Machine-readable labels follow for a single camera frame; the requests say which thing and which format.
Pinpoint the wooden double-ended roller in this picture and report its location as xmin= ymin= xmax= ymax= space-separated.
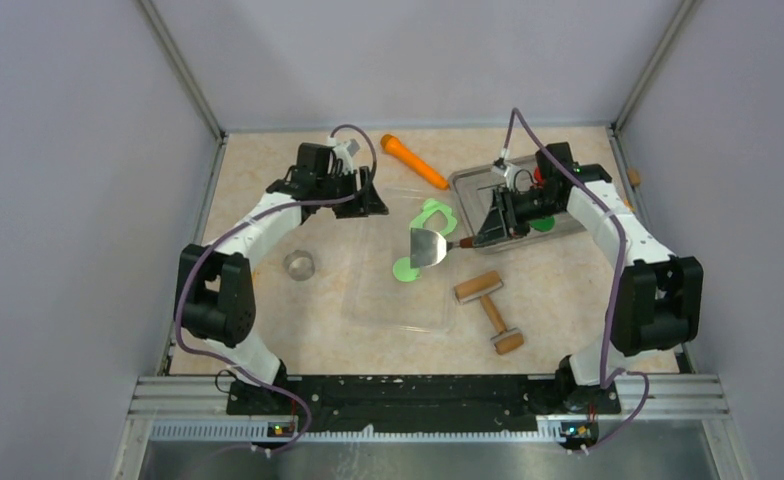
xmin=453 ymin=270 xmax=525 ymax=355

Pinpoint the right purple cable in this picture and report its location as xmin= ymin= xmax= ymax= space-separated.
xmin=503 ymin=107 xmax=652 ymax=455

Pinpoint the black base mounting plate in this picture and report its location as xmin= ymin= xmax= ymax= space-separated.
xmin=226 ymin=374 xmax=621 ymax=433

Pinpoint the clear plastic tray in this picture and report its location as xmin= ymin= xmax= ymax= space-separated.
xmin=342 ymin=187 xmax=463 ymax=333

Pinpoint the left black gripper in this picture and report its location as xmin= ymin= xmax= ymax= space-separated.
xmin=317 ymin=166 xmax=388 ymax=219

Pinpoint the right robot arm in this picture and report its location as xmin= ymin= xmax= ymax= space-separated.
xmin=473 ymin=142 xmax=704 ymax=412

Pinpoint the metal scraper wooden handle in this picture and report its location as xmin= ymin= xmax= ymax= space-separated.
xmin=409 ymin=228 xmax=475 ymax=269

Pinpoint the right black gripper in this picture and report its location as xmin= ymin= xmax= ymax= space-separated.
xmin=474 ymin=186 xmax=563 ymax=249

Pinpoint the green dough disc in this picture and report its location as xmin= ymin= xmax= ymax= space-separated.
xmin=529 ymin=217 xmax=556 ymax=232

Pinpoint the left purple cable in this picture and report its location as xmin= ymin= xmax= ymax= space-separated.
xmin=174 ymin=124 xmax=379 ymax=458

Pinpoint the round cut green wrapper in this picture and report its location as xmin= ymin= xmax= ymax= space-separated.
xmin=392 ymin=257 xmax=421 ymax=283

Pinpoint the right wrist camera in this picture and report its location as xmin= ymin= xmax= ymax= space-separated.
xmin=490 ymin=158 xmax=518 ymax=189

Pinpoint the orange plastic rolling pin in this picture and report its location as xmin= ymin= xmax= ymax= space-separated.
xmin=380 ymin=134 xmax=450 ymax=190

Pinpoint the aluminium frame rail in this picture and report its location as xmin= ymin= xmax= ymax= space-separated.
xmin=113 ymin=372 xmax=754 ymax=479

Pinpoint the small wooden block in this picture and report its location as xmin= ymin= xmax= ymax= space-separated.
xmin=626 ymin=168 xmax=642 ymax=188

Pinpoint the clear round cutter ring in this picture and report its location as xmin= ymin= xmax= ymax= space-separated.
xmin=283 ymin=250 xmax=317 ymax=282

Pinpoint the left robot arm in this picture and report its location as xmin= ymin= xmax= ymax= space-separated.
xmin=174 ymin=138 xmax=389 ymax=414

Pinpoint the stainless steel tray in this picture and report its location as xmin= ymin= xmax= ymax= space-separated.
xmin=449 ymin=164 xmax=584 ymax=255

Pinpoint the purple cable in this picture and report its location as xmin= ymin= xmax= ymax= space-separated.
xmin=174 ymin=124 xmax=379 ymax=458
xmin=503 ymin=107 xmax=652 ymax=455

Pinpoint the green dough lump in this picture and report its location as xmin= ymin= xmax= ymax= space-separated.
xmin=409 ymin=198 xmax=458 ymax=237

